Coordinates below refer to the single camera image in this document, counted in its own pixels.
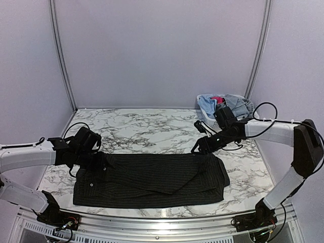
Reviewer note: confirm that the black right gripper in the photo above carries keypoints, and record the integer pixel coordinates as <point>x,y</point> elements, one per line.
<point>203,149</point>

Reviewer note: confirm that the red garment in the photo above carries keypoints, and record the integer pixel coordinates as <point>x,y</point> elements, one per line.
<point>217,99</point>

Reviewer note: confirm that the aluminium front rail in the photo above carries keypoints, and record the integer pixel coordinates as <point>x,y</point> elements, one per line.
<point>98,228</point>

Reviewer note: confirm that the black pinstriped shirt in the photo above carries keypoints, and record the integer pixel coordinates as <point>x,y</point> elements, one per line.
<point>138,181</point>

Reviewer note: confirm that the grey denim jeans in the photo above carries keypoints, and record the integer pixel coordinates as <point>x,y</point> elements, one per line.
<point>240,106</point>

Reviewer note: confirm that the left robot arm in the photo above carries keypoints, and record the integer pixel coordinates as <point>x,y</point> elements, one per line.
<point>23,166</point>

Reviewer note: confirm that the white plastic laundry basket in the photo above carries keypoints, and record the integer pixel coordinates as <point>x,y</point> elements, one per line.
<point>209,121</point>

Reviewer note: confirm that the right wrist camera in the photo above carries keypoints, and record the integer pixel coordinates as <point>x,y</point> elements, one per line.
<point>199,125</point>

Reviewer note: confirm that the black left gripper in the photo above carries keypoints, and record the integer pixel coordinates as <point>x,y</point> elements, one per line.
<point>99,164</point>

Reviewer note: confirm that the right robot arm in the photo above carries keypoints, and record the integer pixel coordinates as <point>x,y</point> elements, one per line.
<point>297,144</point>

